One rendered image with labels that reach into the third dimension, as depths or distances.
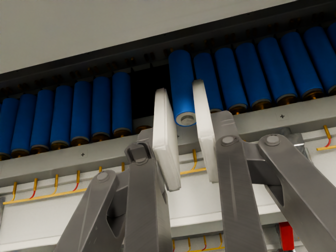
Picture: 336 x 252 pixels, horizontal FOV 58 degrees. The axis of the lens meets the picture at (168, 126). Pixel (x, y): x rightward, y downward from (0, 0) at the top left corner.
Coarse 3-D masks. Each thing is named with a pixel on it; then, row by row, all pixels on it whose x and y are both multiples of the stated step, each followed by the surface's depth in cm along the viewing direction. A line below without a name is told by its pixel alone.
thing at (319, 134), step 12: (312, 132) 24; (324, 132) 24; (180, 156) 25; (192, 156) 25; (108, 168) 26; (120, 168) 26; (48, 180) 27; (60, 180) 27; (72, 180) 27; (84, 180) 27; (0, 192) 28
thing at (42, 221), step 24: (216, 48) 31; (144, 120) 29; (312, 144) 24; (24, 192) 28; (48, 192) 27; (168, 192) 25; (192, 192) 24; (216, 192) 24; (264, 192) 23; (24, 216) 27; (48, 216) 26; (192, 216) 23; (216, 216) 23; (264, 216) 23; (0, 240) 26; (24, 240) 26; (48, 240) 25
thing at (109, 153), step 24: (240, 120) 24; (264, 120) 23; (288, 120) 23; (312, 120) 22; (96, 144) 26; (120, 144) 25; (192, 144) 24; (0, 168) 27; (24, 168) 26; (48, 168) 26; (72, 168) 26; (96, 168) 26; (192, 168) 24; (72, 192) 26
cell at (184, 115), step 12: (168, 60) 24; (180, 60) 23; (180, 72) 22; (192, 72) 23; (180, 84) 22; (180, 96) 21; (192, 96) 21; (180, 108) 20; (192, 108) 20; (180, 120) 21; (192, 120) 21
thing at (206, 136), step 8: (200, 80) 20; (192, 88) 19; (200, 88) 18; (200, 96) 18; (200, 104) 17; (200, 112) 16; (208, 112) 16; (200, 120) 15; (208, 120) 15; (200, 128) 15; (208, 128) 14; (200, 136) 14; (208, 136) 14; (200, 144) 14; (208, 144) 14; (208, 152) 14; (208, 160) 15; (208, 168) 15; (216, 168) 15; (208, 176) 15; (216, 176) 15
